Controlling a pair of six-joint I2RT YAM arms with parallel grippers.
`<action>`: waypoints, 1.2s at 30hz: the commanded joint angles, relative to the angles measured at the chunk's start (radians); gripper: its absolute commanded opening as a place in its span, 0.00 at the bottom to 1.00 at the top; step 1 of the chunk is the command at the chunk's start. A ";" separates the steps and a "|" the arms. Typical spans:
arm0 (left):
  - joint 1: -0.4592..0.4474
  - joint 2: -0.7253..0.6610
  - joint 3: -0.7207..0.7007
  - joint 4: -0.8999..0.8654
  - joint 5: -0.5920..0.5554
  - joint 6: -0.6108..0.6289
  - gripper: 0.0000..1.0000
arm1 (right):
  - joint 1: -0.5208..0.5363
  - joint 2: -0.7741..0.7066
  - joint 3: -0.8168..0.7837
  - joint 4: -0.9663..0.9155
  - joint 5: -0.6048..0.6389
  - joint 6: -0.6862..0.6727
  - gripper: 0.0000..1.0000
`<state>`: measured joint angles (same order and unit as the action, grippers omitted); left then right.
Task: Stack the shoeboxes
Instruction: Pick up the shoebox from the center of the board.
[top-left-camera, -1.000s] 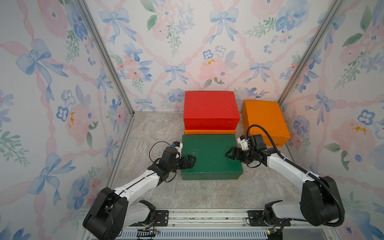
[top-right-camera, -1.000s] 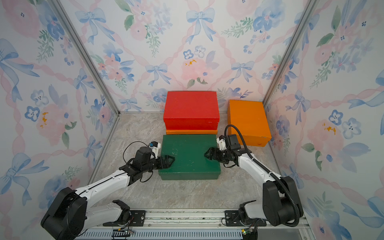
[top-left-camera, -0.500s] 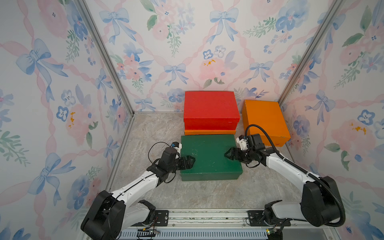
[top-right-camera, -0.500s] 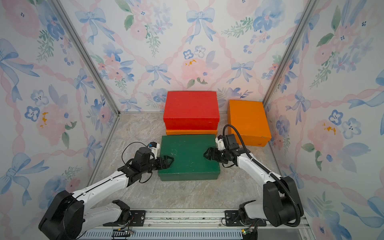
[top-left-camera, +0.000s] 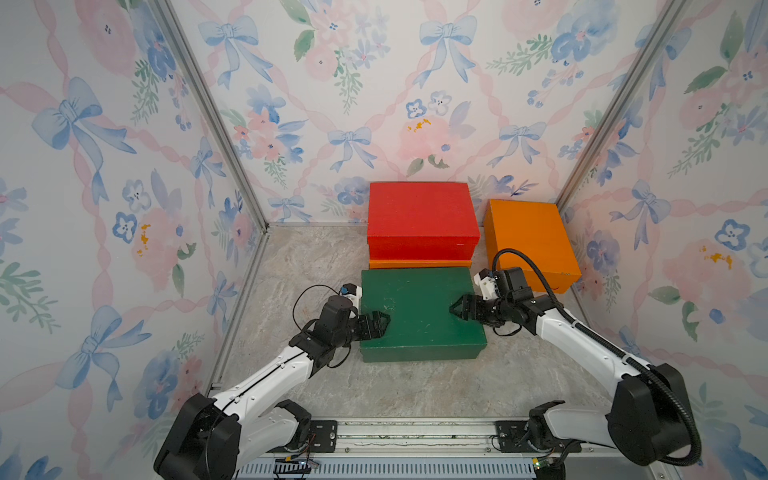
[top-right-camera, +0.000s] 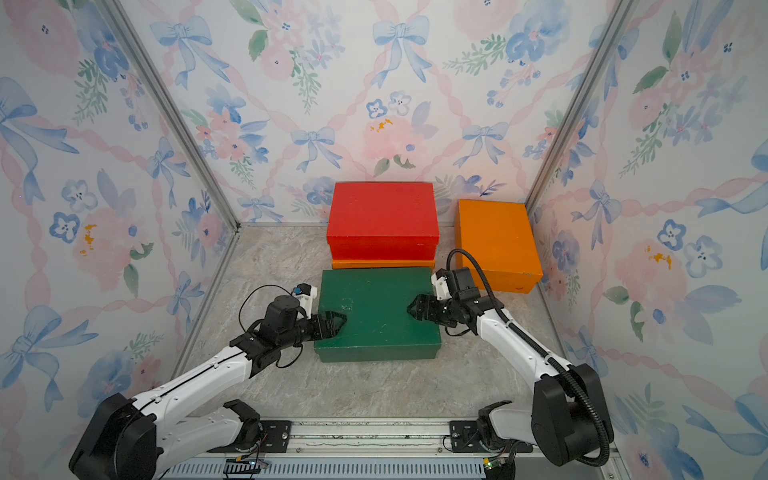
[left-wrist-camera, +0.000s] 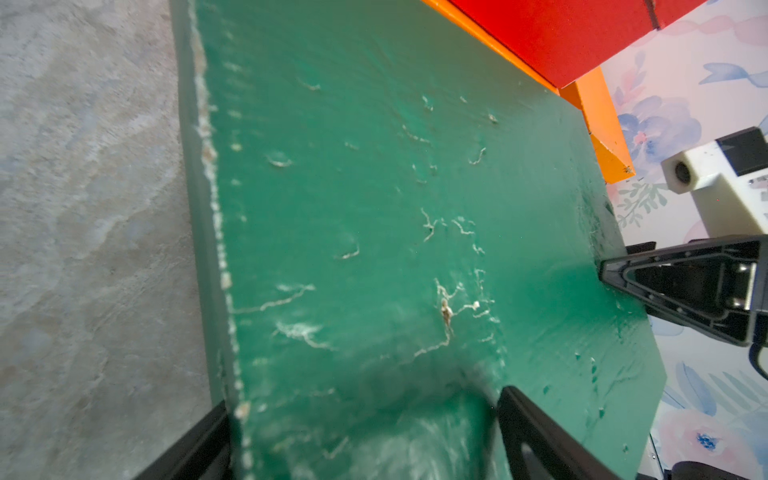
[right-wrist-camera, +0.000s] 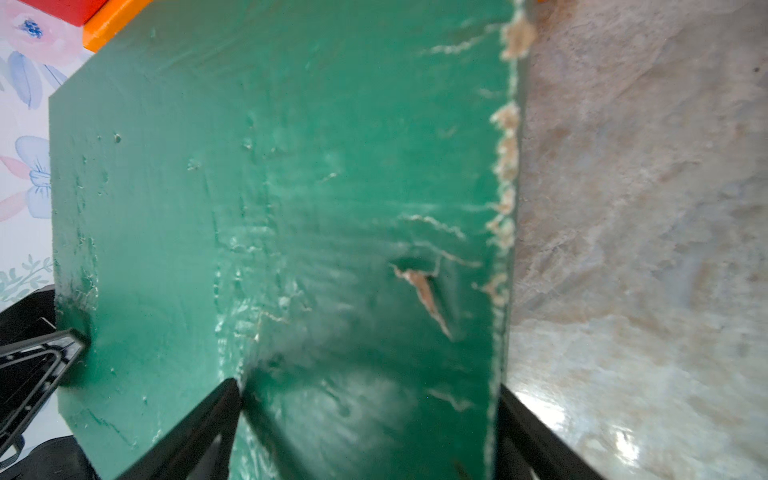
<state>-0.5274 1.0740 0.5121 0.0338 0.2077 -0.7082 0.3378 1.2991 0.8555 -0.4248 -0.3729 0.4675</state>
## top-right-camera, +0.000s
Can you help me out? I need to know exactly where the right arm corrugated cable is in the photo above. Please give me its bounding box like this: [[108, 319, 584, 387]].
[[446, 248, 616, 468]]

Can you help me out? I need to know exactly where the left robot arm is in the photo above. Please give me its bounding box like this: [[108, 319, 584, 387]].
[[69, 294, 347, 479]]

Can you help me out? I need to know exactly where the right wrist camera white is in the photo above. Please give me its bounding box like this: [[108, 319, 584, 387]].
[[430, 269, 451, 301]]

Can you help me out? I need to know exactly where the left corner aluminium post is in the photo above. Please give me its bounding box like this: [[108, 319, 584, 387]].
[[97, 0, 240, 232]]

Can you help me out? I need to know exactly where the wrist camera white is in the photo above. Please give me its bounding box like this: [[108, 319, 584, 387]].
[[292, 283, 319, 317], [430, 269, 451, 301]]

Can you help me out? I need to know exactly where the orange shoebox at right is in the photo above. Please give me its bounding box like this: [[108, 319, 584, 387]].
[[455, 199, 543, 294]]

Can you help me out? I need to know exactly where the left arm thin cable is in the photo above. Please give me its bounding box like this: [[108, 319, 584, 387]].
[[238, 284, 295, 337]]

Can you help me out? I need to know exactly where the corner aluminium post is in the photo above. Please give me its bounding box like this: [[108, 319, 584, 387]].
[[525, 0, 636, 218], [97, 0, 240, 232]]

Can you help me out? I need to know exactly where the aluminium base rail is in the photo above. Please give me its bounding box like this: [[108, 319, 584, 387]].
[[157, 418, 629, 479]]

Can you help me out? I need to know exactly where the right corner aluminium post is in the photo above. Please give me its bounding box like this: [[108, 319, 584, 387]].
[[525, 0, 636, 218]]

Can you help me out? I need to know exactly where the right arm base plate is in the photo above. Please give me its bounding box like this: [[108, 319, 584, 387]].
[[447, 419, 534, 456]]

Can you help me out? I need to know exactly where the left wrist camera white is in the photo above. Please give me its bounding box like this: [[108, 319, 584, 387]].
[[292, 283, 319, 317]]

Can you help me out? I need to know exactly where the orange shoebox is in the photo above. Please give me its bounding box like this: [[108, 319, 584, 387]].
[[455, 199, 543, 294], [331, 259, 435, 270]]

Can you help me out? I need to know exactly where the orange shoebox in middle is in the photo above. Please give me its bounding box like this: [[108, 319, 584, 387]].
[[331, 259, 435, 270]]

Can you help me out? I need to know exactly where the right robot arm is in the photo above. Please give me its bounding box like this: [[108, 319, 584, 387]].
[[407, 268, 614, 467]]

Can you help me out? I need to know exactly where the red shoebox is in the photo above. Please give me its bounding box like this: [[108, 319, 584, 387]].
[[326, 182, 440, 261]]

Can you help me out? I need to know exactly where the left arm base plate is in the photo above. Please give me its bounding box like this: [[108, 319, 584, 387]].
[[209, 420, 292, 454]]

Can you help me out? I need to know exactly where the green shoebox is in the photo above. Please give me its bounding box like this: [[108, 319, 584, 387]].
[[314, 267, 442, 363]]

